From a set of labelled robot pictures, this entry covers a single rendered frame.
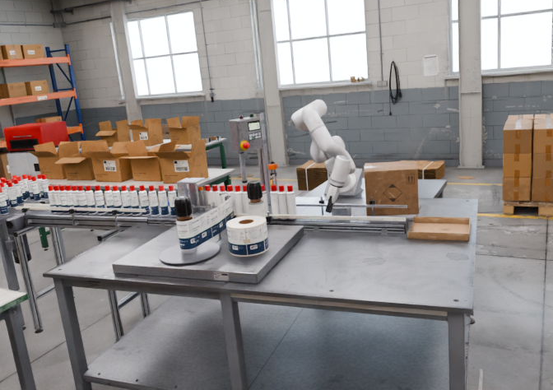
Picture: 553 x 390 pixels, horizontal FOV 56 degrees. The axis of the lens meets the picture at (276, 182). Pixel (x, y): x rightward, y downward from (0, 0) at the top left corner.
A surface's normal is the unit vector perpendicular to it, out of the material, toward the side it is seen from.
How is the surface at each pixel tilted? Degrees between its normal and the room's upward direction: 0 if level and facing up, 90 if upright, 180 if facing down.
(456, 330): 90
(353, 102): 90
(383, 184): 90
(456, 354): 90
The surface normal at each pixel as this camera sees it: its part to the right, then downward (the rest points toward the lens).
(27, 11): 0.88, 0.02
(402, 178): -0.18, 0.24
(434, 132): -0.46, 0.25
